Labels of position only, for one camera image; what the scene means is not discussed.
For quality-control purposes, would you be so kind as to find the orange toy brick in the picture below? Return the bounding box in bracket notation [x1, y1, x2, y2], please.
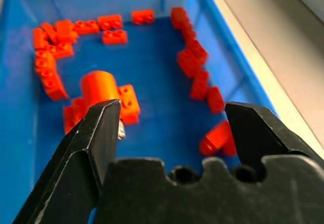
[34, 49, 56, 69]
[170, 7, 190, 30]
[131, 9, 155, 25]
[73, 20, 100, 35]
[71, 97, 90, 121]
[187, 39, 210, 65]
[207, 86, 226, 115]
[177, 49, 203, 79]
[97, 14, 124, 31]
[117, 84, 141, 126]
[102, 29, 128, 46]
[189, 69, 211, 101]
[32, 28, 49, 50]
[55, 19, 78, 44]
[41, 22, 58, 45]
[181, 22, 197, 43]
[36, 66, 59, 80]
[198, 120, 238, 157]
[50, 43, 75, 59]
[63, 106, 82, 135]
[42, 76, 69, 101]

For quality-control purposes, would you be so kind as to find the blue plastic bin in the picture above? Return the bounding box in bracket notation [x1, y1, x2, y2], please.
[0, 0, 281, 224]

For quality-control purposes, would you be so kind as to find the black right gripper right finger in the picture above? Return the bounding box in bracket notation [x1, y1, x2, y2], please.
[224, 101, 316, 170]

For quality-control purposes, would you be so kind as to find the orange cylindrical battery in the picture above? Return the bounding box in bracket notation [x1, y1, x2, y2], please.
[80, 70, 127, 140]

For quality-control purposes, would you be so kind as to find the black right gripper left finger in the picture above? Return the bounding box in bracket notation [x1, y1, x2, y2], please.
[12, 99, 122, 224]

